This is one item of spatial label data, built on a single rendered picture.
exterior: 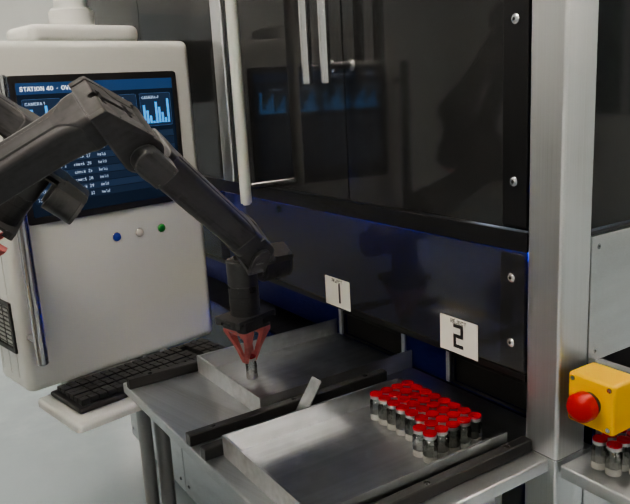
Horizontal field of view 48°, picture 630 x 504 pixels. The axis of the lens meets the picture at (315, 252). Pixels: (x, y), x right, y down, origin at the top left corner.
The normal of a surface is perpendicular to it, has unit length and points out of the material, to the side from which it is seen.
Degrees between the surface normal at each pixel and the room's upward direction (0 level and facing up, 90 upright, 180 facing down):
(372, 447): 0
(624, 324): 90
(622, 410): 90
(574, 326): 90
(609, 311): 90
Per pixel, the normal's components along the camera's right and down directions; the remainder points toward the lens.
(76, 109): -0.19, -0.47
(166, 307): 0.69, 0.13
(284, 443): -0.05, -0.97
